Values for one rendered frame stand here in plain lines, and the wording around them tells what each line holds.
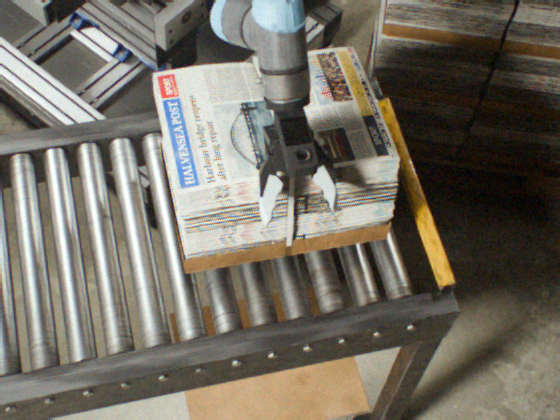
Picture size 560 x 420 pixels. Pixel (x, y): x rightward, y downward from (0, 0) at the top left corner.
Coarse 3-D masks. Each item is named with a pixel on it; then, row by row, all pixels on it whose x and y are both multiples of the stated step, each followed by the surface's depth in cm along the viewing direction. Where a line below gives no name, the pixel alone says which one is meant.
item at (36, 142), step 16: (48, 128) 183; (64, 128) 184; (80, 128) 184; (96, 128) 184; (112, 128) 184; (128, 128) 185; (144, 128) 185; (160, 128) 185; (0, 144) 181; (16, 144) 181; (32, 144) 181; (48, 144) 182; (64, 144) 182; (80, 144) 183; (0, 160) 181
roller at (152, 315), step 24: (120, 144) 183; (120, 168) 180; (120, 192) 178; (144, 216) 176; (144, 240) 172; (144, 264) 170; (144, 288) 167; (144, 312) 165; (144, 336) 164; (168, 336) 164
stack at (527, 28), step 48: (384, 0) 248; (432, 0) 214; (480, 0) 212; (528, 0) 211; (384, 48) 231; (432, 48) 228; (384, 96) 248; (528, 96) 239; (480, 144) 259; (528, 144) 256; (528, 192) 276
